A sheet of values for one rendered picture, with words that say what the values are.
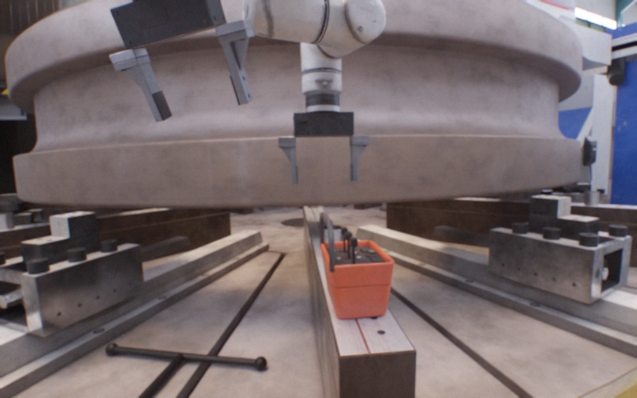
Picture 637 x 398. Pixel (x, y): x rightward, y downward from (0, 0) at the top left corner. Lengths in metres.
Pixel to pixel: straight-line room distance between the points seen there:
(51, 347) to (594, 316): 2.08
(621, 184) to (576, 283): 4.37
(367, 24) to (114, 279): 1.35
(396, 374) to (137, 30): 0.66
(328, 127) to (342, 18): 0.22
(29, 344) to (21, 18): 3.72
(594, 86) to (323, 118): 6.74
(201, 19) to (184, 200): 1.01
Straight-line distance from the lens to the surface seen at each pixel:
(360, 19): 0.61
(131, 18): 0.51
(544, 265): 1.64
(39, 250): 1.53
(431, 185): 1.41
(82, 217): 1.61
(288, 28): 0.58
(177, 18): 0.48
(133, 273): 1.64
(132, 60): 0.53
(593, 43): 5.47
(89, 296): 1.53
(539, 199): 1.73
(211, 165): 1.33
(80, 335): 1.65
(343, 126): 0.71
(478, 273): 1.94
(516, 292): 1.83
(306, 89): 0.71
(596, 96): 7.32
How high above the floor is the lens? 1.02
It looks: 7 degrees down
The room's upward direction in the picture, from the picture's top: 2 degrees counter-clockwise
